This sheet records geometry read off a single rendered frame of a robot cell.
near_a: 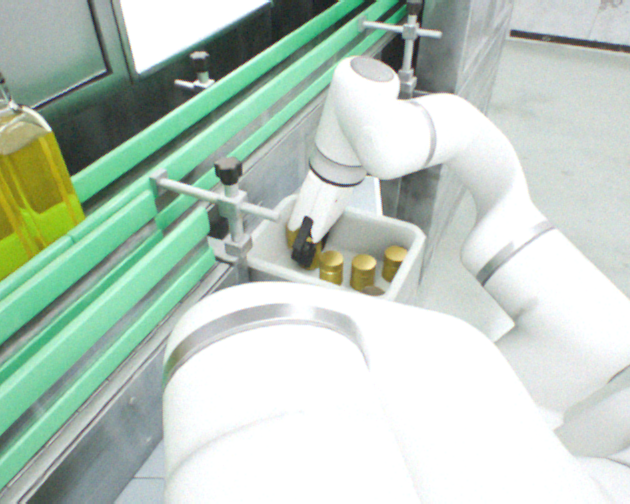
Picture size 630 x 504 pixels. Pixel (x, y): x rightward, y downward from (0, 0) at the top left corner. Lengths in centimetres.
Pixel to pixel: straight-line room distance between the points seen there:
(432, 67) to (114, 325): 103
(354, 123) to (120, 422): 38
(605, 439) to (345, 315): 24
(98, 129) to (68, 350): 46
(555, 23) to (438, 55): 284
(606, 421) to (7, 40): 69
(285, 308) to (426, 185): 129
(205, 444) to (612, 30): 405
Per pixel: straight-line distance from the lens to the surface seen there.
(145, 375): 56
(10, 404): 48
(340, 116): 58
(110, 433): 56
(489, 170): 58
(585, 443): 43
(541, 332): 49
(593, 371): 49
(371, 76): 59
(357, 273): 73
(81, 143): 86
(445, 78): 136
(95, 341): 51
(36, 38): 75
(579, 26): 415
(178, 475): 21
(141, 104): 93
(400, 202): 155
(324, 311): 23
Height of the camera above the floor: 130
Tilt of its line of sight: 42 degrees down
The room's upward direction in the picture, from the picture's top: straight up
